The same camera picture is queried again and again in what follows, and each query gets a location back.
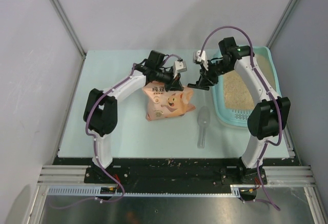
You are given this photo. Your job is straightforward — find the aluminium corner post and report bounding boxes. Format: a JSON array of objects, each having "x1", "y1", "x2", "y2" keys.
[
  {"x1": 37, "y1": 0, "x2": 87, "y2": 58},
  {"x1": 266, "y1": 0, "x2": 301, "y2": 48}
]

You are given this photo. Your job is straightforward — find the left aluminium corner post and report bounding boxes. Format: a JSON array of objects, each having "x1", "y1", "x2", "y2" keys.
[{"x1": 37, "y1": 0, "x2": 87, "y2": 58}]

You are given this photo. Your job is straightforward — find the orange cat litter bag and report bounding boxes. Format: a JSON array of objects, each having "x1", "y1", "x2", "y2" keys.
[{"x1": 142, "y1": 82, "x2": 196, "y2": 121}]

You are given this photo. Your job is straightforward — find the teal litter box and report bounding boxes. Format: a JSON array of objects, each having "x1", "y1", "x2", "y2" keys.
[{"x1": 212, "y1": 47, "x2": 281, "y2": 127}]

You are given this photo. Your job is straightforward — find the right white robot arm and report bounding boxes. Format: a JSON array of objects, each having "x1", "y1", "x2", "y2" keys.
[{"x1": 193, "y1": 37, "x2": 291, "y2": 184}]

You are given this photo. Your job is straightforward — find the aluminium frame rail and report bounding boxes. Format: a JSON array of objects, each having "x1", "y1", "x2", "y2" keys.
[{"x1": 35, "y1": 132, "x2": 327, "y2": 223}]

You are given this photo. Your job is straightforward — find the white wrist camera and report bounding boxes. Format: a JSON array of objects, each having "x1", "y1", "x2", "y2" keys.
[
  {"x1": 193, "y1": 50, "x2": 209, "y2": 71},
  {"x1": 173, "y1": 59, "x2": 187, "y2": 78}
]

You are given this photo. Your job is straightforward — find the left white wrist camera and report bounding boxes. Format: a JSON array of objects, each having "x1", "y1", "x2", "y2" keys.
[{"x1": 173, "y1": 59, "x2": 187, "y2": 78}]

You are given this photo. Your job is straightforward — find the clear plastic scoop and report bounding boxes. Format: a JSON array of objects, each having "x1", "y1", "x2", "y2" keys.
[{"x1": 197, "y1": 106, "x2": 210, "y2": 149}]

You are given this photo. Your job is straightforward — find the black bag clip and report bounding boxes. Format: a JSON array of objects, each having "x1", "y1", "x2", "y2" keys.
[{"x1": 188, "y1": 83, "x2": 210, "y2": 91}]

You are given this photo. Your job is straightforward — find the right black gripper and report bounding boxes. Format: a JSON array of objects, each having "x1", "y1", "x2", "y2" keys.
[{"x1": 198, "y1": 59, "x2": 233, "y2": 88}]

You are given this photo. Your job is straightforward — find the white slotted cable duct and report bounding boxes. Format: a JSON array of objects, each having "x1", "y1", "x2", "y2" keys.
[{"x1": 46, "y1": 185, "x2": 257, "y2": 197}]

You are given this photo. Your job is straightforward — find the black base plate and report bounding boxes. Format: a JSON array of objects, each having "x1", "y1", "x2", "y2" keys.
[{"x1": 53, "y1": 157, "x2": 300, "y2": 184}]

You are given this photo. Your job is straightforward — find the right aluminium corner post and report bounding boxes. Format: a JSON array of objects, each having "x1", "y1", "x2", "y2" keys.
[{"x1": 266, "y1": 0, "x2": 301, "y2": 48}]

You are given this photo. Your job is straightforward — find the tan cat litter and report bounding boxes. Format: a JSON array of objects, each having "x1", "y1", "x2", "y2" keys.
[{"x1": 223, "y1": 54, "x2": 276, "y2": 110}]

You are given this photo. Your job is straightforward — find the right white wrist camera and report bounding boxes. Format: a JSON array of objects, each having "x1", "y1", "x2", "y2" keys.
[{"x1": 193, "y1": 50, "x2": 209, "y2": 71}]

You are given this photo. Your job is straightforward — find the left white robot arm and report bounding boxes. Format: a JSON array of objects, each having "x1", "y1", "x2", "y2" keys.
[{"x1": 83, "y1": 50, "x2": 187, "y2": 183}]

